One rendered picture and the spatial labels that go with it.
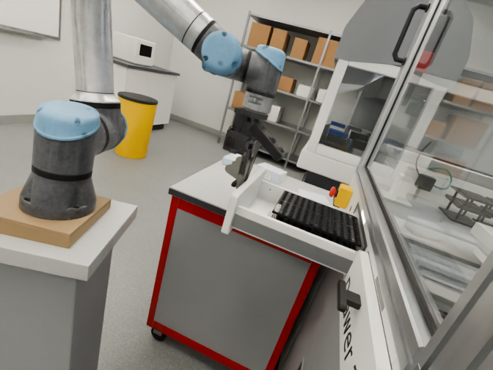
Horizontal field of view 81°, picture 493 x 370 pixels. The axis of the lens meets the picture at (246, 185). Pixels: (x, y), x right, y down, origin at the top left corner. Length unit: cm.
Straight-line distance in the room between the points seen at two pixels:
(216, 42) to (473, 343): 54
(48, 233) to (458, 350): 68
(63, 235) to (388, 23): 146
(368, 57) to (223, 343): 140
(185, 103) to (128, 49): 174
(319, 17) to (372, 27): 354
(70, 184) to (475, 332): 69
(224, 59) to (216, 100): 484
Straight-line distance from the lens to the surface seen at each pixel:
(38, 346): 96
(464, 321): 33
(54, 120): 68
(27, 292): 85
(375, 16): 159
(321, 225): 74
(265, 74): 73
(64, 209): 73
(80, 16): 82
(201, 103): 555
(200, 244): 108
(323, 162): 157
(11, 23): 393
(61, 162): 70
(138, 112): 325
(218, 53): 58
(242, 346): 129
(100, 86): 81
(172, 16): 63
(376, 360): 42
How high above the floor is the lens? 119
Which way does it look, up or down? 20 degrees down
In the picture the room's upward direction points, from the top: 17 degrees clockwise
